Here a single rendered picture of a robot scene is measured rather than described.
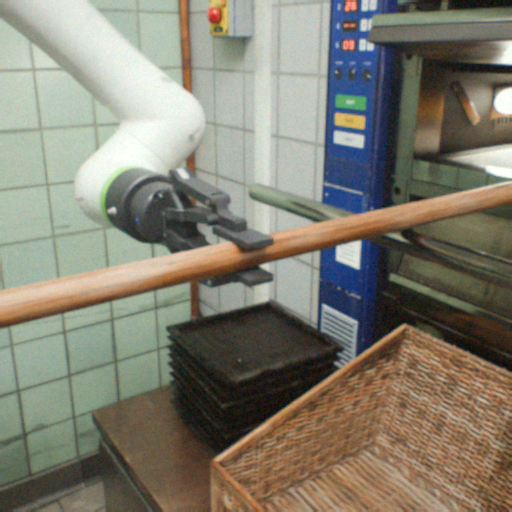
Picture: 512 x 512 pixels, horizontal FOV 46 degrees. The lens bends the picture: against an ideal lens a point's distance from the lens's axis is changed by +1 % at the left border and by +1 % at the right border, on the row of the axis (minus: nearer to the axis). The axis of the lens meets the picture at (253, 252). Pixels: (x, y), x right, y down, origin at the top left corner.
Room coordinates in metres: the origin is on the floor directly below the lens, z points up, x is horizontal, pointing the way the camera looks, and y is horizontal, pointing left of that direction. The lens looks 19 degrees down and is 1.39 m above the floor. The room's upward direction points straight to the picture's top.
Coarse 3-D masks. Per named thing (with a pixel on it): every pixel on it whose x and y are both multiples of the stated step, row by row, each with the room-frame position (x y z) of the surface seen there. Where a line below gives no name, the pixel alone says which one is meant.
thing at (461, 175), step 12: (420, 168) 1.14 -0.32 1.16; (432, 168) 1.12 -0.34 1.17; (444, 168) 1.10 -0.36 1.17; (456, 168) 1.08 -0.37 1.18; (468, 168) 1.06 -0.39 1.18; (480, 168) 1.06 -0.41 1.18; (492, 168) 1.06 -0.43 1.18; (504, 168) 1.06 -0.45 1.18; (420, 180) 1.14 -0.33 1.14; (432, 180) 1.12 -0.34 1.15; (444, 180) 1.09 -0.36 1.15; (456, 180) 1.07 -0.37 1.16; (468, 180) 1.05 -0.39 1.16; (480, 180) 1.03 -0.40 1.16; (492, 180) 1.01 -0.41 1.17; (504, 180) 0.99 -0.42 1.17
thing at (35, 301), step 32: (480, 192) 0.77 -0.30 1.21; (320, 224) 0.62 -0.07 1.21; (352, 224) 0.63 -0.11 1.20; (384, 224) 0.66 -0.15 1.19; (416, 224) 0.69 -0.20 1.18; (192, 256) 0.52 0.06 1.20; (224, 256) 0.54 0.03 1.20; (256, 256) 0.56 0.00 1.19; (288, 256) 0.58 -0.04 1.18; (32, 288) 0.45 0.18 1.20; (64, 288) 0.45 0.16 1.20; (96, 288) 0.47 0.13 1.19; (128, 288) 0.48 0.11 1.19; (160, 288) 0.50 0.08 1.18; (0, 320) 0.42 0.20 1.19; (32, 320) 0.44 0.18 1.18
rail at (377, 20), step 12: (408, 12) 1.01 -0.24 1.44; (420, 12) 0.99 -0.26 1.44; (432, 12) 0.97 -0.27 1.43; (444, 12) 0.95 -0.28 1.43; (456, 12) 0.93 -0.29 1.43; (468, 12) 0.92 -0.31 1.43; (480, 12) 0.90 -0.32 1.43; (492, 12) 0.88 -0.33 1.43; (504, 12) 0.87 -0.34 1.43; (372, 24) 1.07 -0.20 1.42; (384, 24) 1.05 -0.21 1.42; (396, 24) 1.03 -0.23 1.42; (408, 24) 1.01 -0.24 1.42; (420, 24) 0.99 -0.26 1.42; (432, 24) 0.97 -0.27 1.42
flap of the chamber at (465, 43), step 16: (384, 32) 1.04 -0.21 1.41; (400, 32) 1.01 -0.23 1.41; (416, 32) 0.99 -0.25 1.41; (432, 32) 0.96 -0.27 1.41; (448, 32) 0.94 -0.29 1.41; (464, 32) 0.91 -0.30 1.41; (480, 32) 0.89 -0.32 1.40; (496, 32) 0.87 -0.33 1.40; (400, 48) 1.08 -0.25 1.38; (416, 48) 1.05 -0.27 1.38; (432, 48) 1.02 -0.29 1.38; (448, 48) 1.00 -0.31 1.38; (464, 48) 0.97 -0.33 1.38; (480, 48) 0.95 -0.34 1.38; (496, 48) 0.93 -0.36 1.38
